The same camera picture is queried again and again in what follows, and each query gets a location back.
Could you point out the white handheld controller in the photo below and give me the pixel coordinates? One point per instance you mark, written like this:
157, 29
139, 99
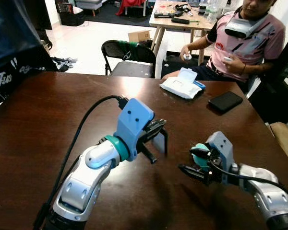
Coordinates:
187, 56
228, 59

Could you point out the black folding chair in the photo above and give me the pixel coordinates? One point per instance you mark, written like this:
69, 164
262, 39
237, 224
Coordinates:
134, 68

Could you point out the black remote control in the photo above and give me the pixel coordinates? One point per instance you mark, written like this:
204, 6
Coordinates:
180, 20

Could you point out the dark grey rug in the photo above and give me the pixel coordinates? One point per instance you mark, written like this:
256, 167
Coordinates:
110, 19

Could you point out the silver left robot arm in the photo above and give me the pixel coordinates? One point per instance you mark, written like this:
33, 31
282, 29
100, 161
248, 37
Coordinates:
81, 187

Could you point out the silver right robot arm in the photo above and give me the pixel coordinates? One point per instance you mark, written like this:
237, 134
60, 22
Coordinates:
269, 196

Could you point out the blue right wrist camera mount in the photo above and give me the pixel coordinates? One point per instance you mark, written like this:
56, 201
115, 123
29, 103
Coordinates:
222, 151

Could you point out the grey bench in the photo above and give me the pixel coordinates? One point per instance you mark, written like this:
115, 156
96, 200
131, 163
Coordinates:
89, 5

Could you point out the black headphones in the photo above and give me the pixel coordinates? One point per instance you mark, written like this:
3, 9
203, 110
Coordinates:
182, 7

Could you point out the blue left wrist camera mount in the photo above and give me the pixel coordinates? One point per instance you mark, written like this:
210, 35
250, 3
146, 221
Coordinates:
134, 120

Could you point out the black and white gear heap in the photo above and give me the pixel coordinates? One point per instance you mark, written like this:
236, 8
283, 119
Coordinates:
63, 63

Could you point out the small cardboard box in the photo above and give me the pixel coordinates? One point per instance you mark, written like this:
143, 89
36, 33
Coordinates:
139, 36

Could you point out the black smartphone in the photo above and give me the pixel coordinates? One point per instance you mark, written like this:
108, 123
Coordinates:
225, 101

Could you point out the dark printed fabric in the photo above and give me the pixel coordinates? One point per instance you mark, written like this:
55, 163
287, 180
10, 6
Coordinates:
14, 38

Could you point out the light wooden table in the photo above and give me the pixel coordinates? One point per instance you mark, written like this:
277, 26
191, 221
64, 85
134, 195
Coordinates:
158, 21

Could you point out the seated person in pink shirt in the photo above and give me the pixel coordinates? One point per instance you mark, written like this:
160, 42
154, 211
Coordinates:
249, 45

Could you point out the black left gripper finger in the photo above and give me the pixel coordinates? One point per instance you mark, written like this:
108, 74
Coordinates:
166, 143
148, 153

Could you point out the white wet wipes pack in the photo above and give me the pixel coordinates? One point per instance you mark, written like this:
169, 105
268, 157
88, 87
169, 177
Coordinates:
180, 88

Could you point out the flat cardboard slab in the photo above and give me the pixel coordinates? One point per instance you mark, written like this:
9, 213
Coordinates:
283, 139

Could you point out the black storage crate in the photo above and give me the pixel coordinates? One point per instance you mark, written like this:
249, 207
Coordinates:
69, 14

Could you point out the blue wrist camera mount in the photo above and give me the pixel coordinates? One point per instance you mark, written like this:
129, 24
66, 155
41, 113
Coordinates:
134, 120
222, 151

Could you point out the grey VR headset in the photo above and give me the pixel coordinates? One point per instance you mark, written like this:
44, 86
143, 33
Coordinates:
237, 29

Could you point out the clear plastic bottle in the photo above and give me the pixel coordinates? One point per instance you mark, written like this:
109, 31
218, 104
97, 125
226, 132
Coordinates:
212, 9

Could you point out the dark handheld gadget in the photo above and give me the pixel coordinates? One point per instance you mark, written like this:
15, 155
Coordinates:
163, 15

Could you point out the red cloth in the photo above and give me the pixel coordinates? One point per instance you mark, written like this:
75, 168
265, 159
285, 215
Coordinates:
129, 5

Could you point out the black upright stand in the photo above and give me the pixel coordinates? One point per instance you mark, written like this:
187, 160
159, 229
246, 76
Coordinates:
273, 100

